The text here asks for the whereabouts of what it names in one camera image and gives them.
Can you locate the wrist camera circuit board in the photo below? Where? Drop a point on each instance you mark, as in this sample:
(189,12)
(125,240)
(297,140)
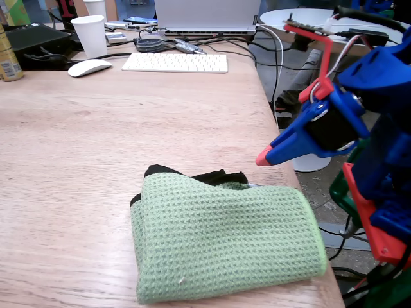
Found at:
(305,27)

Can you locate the green plastic base part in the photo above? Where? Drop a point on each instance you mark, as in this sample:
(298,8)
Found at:
(388,295)

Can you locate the white computer mouse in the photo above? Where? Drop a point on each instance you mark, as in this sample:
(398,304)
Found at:
(88,67)

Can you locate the black rectangular device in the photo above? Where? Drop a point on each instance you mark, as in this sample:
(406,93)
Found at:
(369,36)

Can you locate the green yellow carton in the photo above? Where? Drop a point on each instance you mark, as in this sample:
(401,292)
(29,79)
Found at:
(14,11)

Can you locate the white round table base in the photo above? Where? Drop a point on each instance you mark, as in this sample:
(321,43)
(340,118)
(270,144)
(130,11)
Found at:
(309,164)

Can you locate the blue gripper body black motor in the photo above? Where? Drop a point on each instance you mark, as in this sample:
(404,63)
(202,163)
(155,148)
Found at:
(329,133)

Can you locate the green knitted cloth black edge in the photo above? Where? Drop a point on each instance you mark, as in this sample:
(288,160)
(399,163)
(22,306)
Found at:
(224,240)

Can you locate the white paper cup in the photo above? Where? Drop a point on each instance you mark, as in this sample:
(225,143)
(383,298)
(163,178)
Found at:
(91,35)
(96,8)

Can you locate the blue smartphone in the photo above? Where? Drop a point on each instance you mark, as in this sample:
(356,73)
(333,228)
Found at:
(139,20)

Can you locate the small white box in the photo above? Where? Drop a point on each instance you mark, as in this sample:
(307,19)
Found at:
(115,37)

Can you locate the green plastic clamp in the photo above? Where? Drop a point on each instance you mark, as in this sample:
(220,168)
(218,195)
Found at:
(340,195)

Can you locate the silver flat device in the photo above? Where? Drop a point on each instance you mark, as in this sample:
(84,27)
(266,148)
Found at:
(117,24)

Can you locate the grey taped object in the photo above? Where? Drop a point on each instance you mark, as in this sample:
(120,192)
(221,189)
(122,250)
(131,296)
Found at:
(189,46)

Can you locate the white round table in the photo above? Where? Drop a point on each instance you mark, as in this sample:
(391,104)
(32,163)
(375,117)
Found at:
(276,17)

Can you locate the black box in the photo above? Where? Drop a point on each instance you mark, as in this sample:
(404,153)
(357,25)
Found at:
(35,38)

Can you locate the silver laptop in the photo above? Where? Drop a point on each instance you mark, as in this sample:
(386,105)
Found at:
(205,13)

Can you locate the black shoe with red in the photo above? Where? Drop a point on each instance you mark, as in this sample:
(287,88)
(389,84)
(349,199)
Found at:
(287,102)

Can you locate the grey duct tape piece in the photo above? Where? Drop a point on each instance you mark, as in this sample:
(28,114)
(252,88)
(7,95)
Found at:
(253,184)

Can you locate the blue plastic robot part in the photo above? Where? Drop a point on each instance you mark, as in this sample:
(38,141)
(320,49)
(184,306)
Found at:
(372,4)

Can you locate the yellow drink can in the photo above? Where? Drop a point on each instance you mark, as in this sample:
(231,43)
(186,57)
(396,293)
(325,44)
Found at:
(8,61)

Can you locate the red robot base plate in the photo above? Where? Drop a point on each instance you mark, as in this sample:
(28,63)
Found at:
(379,237)

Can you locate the black bottle red letter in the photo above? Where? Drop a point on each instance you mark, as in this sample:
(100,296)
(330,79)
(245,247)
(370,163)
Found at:
(65,13)

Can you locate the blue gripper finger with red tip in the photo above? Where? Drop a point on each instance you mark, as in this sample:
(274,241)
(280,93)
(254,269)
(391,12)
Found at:
(285,147)

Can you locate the black round disc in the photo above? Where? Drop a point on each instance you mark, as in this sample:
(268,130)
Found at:
(149,45)

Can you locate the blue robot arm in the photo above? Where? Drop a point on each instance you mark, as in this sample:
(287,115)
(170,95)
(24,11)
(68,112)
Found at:
(385,80)

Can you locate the red camera mount bracket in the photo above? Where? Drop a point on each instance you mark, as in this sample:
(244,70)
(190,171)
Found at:
(326,61)

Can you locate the grey trouser leg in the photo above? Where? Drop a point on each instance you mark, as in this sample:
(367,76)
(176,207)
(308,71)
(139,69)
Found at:
(305,72)

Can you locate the white keyboard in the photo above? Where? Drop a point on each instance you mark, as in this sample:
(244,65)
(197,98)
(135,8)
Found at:
(175,62)

